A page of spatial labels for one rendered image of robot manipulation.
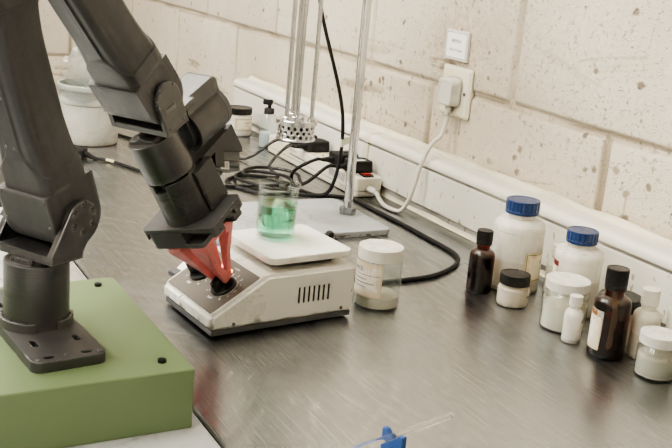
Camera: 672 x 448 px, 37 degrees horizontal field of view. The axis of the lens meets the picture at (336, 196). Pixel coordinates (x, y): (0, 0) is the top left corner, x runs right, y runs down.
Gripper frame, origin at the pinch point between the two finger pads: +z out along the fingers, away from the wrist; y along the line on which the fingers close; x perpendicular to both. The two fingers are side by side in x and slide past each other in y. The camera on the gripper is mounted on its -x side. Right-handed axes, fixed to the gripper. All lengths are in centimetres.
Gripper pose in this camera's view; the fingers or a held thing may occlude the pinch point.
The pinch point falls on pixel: (221, 274)
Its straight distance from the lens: 118.3
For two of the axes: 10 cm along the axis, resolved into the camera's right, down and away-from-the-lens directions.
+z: 3.3, 8.1, 4.8
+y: -8.6, 0.5, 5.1
